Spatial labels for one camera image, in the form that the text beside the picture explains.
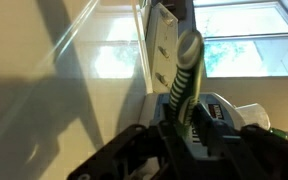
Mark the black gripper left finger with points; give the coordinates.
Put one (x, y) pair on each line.
(134, 153)

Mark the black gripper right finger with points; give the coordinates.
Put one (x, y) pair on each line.
(267, 156)

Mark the green and white scrub brush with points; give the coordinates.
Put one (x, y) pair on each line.
(184, 83)

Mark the white front-load washing machine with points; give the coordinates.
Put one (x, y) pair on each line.
(34, 100)

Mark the green bottle with white cap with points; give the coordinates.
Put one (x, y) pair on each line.
(279, 133)

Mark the window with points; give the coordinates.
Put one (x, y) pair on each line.
(247, 36)

